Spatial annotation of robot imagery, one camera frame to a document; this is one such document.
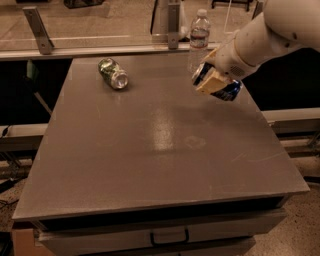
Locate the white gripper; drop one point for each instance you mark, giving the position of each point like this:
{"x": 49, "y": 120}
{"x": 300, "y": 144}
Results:
{"x": 229, "y": 61}

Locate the blue pepsi can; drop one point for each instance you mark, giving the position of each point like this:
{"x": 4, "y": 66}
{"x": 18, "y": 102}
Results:
{"x": 207, "y": 80}

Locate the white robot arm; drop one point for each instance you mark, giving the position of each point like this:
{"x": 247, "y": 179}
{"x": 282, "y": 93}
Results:
{"x": 282, "y": 27}

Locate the clear plastic water bottle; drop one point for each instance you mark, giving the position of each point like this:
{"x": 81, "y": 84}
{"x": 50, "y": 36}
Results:
{"x": 199, "y": 38}

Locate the green soda can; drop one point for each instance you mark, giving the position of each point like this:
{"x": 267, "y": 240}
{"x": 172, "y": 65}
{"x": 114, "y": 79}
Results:
{"x": 114, "y": 75}

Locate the middle metal rail bracket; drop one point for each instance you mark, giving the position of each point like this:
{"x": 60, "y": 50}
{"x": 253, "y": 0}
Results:
{"x": 173, "y": 24}

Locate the left metal rail bracket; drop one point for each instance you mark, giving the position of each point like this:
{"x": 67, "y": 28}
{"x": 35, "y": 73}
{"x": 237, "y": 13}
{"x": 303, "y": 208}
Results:
{"x": 45, "y": 45}

